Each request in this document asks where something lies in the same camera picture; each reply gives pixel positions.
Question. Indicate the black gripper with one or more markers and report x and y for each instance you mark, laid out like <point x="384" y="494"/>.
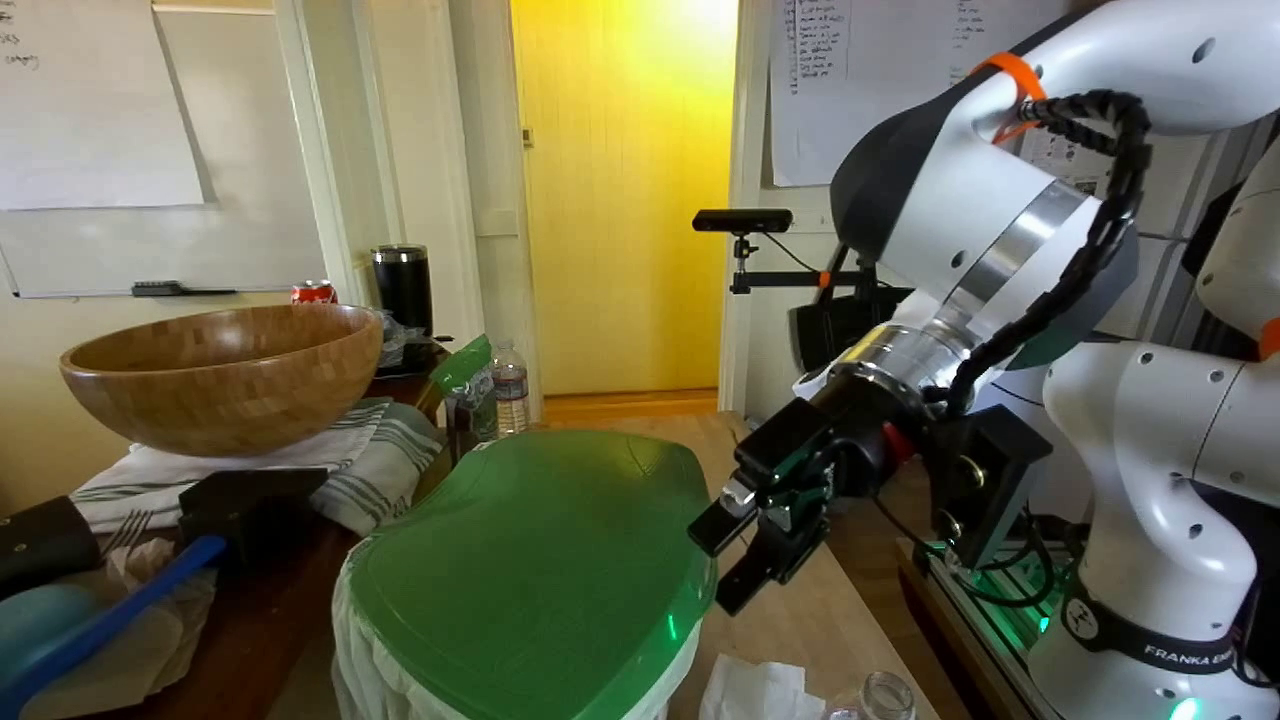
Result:
<point x="824" y="463"/>

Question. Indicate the green plastic bin lid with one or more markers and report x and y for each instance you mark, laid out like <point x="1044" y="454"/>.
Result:
<point x="533" y="574"/>

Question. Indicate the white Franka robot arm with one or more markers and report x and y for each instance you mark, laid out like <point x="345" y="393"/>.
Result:
<point x="1175" y="442"/>

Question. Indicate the crumpled white tissue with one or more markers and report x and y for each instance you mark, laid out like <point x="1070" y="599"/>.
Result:
<point x="763" y="692"/>

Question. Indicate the large clear water bottle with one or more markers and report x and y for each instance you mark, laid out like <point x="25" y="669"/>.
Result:
<point x="510" y="385"/>

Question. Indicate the grey striped kitchen towel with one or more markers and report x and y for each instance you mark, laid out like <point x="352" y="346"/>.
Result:
<point x="375" y="465"/>

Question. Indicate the black travel mug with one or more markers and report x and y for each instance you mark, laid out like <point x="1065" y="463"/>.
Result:
<point x="401" y="287"/>

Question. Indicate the black box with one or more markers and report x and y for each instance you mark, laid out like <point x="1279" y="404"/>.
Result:
<point x="253" y="505"/>

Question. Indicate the large wooden bowl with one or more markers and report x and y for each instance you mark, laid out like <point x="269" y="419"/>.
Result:
<point x="222" y="383"/>

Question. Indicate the black whiteboard marker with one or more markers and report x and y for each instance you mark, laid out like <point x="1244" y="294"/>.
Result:
<point x="181" y="289"/>

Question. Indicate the black flat case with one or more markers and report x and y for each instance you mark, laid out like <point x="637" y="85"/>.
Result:
<point x="45" y="542"/>

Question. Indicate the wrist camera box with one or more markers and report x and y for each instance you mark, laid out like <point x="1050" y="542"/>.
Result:
<point x="994" y="481"/>

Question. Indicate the black camera on stand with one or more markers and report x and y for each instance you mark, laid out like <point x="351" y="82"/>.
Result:
<point x="740" y="222"/>

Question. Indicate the white paper sheet on wall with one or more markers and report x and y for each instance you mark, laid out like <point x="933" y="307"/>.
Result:
<point x="853" y="82"/>

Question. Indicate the white wall whiteboard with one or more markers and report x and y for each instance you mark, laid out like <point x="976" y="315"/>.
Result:
<point x="253" y="145"/>

